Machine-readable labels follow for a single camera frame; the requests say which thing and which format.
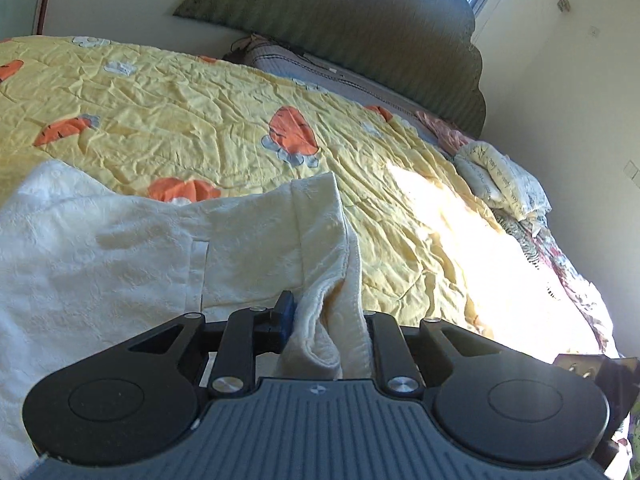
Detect grey pillow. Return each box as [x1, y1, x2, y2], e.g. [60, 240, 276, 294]
[222, 34, 432, 128]

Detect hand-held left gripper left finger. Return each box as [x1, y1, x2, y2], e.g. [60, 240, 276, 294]
[125, 290, 297, 397]

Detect yellow printed blanket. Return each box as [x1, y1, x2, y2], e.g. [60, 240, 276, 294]
[0, 35, 623, 358]

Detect white printed rolled cloth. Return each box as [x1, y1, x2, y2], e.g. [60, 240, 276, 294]
[454, 141, 552, 222]

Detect green padded headboard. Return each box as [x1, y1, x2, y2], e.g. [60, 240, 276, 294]
[172, 0, 489, 139]

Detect pink cloth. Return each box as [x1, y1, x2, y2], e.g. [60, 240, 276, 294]
[414, 111, 473, 157]

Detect floral bed sheet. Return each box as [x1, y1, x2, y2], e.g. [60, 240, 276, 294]
[492, 209, 640, 468]

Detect white textured pants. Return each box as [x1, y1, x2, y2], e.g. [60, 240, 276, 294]
[0, 160, 374, 472]

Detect brown metal bracket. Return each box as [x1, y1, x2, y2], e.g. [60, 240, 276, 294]
[554, 352, 640, 472]

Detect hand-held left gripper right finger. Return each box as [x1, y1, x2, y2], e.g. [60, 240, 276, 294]
[364, 311, 502, 397]

